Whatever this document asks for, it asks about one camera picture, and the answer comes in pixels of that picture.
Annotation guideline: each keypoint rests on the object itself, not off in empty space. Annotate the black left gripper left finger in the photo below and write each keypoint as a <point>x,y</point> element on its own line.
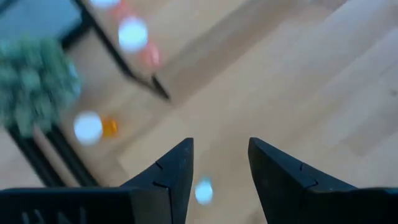
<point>140,205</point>

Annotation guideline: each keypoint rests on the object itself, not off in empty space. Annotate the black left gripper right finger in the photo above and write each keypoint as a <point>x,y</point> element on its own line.
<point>295,202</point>

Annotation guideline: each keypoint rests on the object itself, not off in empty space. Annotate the teal green medicine bottle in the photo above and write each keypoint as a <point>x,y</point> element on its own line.
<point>203,191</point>

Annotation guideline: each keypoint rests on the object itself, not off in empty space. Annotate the large orange medicine bottle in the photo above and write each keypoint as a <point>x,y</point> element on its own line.
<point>90,127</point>

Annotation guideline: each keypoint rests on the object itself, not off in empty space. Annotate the green potted artificial plant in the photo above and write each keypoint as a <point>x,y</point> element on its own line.
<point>34,84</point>

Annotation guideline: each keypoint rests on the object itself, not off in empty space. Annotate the black aluminium frame rail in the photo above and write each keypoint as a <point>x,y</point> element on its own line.
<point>71,158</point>
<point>31,158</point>
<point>74,34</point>

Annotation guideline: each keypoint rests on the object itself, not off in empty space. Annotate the wooden shelf with black frame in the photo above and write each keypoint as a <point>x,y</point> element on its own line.
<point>192,28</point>

